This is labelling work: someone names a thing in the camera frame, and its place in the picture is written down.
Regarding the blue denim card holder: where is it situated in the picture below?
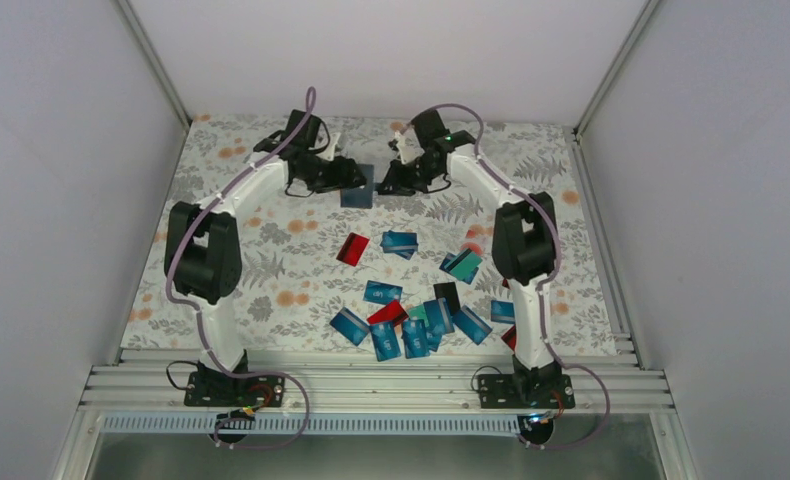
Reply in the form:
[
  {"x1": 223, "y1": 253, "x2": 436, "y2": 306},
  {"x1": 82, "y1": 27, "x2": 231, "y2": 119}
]
[{"x1": 340, "y1": 164, "x2": 375, "y2": 209}]

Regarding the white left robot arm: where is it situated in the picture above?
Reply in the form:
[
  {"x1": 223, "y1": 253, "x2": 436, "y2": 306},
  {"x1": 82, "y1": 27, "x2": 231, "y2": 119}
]
[{"x1": 164, "y1": 110, "x2": 368, "y2": 405}]

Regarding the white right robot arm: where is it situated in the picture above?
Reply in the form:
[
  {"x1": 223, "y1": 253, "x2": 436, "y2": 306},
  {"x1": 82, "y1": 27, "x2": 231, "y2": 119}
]
[{"x1": 376, "y1": 105, "x2": 563, "y2": 407}]

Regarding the blue card with silver stripe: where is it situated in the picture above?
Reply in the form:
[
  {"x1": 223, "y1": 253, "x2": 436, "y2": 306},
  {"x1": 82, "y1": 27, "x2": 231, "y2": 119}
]
[{"x1": 380, "y1": 231, "x2": 418, "y2": 260}]

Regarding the red card with black stripe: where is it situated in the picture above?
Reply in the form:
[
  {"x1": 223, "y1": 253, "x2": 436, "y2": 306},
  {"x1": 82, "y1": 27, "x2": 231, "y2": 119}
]
[{"x1": 336, "y1": 233, "x2": 369, "y2": 267}]

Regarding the blue card under teal card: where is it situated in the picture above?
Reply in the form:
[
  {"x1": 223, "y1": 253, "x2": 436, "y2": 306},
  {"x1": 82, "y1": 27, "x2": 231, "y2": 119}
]
[{"x1": 440, "y1": 248, "x2": 482, "y2": 285}]

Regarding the teal green card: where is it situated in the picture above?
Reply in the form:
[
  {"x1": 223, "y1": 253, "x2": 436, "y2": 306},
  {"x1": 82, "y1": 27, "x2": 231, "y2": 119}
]
[{"x1": 447, "y1": 249, "x2": 482, "y2": 281}]

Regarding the blue card with logo centre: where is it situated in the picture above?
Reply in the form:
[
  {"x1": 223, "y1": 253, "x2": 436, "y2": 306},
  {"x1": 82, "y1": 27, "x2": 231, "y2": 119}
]
[{"x1": 363, "y1": 280, "x2": 403, "y2": 305}]

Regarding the red card centre pile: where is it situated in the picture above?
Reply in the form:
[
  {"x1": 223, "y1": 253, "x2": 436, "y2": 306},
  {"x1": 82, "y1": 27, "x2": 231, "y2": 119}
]
[{"x1": 367, "y1": 300, "x2": 409, "y2": 328}]

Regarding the blue striped card pile centre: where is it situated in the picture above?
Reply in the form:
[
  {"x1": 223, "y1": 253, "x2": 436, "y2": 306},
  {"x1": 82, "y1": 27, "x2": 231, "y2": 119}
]
[{"x1": 423, "y1": 298, "x2": 455, "y2": 336}]

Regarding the blue card left front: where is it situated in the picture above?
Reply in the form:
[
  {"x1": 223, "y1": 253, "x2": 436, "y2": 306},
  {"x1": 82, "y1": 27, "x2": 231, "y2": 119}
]
[{"x1": 329, "y1": 307, "x2": 370, "y2": 346}]

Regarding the blue logo card front right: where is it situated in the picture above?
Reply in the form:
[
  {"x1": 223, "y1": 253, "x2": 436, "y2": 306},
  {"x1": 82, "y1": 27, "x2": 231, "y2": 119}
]
[{"x1": 402, "y1": 319, "x2": 430, "y2": 359}]

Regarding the blue card lower right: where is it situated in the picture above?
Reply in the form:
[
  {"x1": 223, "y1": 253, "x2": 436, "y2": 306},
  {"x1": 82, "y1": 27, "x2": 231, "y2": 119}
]
[{"x1": 490, "y1": 300, "x2": 515, "y2": 325}]

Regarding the blue card right of pile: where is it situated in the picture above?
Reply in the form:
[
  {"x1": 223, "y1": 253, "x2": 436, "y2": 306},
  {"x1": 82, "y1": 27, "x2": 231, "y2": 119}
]
[{"x1": 452, "y1": 305, "x2": 492, "y2": 345}]

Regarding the red card lower right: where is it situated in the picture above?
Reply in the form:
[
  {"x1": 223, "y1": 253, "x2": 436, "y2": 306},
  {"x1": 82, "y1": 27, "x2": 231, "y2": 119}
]
[{"x1": 502, "y1": 325, "x2": 517, "y2": 350}]

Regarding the floral patterned table mat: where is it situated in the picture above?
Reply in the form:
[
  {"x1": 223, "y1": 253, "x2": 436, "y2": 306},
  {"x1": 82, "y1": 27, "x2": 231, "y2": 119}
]
[{"x1": 122, "y1": 114, "x2": 617, "y2": 359}]

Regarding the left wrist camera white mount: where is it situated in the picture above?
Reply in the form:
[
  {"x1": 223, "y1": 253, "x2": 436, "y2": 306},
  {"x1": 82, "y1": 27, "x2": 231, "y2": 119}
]
[{"x1": 318, "y1": 132, "x2": 342, "y2": 160}]

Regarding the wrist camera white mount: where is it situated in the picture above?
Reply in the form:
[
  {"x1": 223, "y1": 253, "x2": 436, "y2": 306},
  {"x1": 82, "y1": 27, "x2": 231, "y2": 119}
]
[
  {"x1": 387, "y1": 131, "x2": 423, "y2": 164},
  {"x1": 318, "y1": 132, "x2": 342, "y2": 160}
]

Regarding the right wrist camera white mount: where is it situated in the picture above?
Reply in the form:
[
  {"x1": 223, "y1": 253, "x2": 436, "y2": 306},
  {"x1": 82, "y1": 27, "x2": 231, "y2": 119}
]
[{"x1": 387, "y1": 131, "x2": 423, "y2": 164}]

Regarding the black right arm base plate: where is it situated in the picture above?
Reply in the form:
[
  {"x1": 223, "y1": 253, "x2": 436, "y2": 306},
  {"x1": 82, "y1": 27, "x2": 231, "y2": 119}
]
[{"x1": 476, "y1": 373, "x2": 576, "y2": 410}]

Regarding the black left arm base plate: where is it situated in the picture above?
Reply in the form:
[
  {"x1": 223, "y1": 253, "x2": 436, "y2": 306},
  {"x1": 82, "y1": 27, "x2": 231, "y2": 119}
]
[{"x1": 183, "y1": 369, "x2": 285, "y2": 408}]

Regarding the grey slotted cable duct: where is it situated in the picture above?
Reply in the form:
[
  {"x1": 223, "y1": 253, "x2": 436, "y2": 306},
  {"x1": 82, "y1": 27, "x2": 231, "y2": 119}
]
[{"x1": 100, "y1": 412, "x2": 546, "y2": 437}]

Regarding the aluminium rail frame front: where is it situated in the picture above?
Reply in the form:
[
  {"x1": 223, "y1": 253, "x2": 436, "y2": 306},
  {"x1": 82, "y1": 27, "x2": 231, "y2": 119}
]
[{"x1": 79, "y1": 349, "x2": 674, "y2": 414}]

